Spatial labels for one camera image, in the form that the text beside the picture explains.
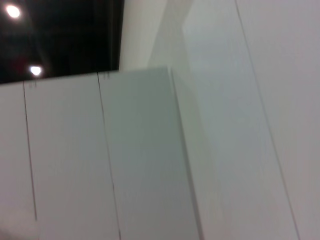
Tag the round ceiling lamp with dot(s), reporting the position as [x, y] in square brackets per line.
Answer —
[12, 11]
[35, 70]

